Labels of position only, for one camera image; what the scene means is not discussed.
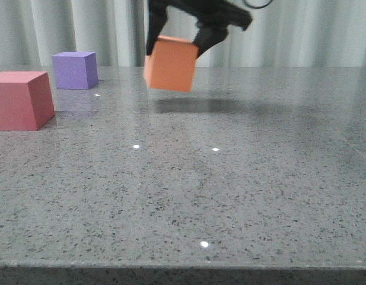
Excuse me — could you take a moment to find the red foam block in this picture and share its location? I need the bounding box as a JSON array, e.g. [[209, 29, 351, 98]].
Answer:
[[0, 71, 55, 131]]

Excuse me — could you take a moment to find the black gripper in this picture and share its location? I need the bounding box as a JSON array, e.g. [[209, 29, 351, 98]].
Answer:
[[145, 0, 252, 58]]

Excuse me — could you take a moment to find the black cable loop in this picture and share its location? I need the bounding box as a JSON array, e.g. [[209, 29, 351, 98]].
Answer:
[[243, 0, 274, 10]]

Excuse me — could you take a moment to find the purple foam cube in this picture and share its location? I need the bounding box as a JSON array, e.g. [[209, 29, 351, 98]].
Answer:
[[52, 52, 98, 90]]

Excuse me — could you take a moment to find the orange foam cube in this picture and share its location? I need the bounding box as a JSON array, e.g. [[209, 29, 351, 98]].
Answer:
[[144, 36, 198, 92]]

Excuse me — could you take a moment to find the pale green curtain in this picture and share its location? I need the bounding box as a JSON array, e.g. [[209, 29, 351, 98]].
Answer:
[[0, 1, 366, 67]]

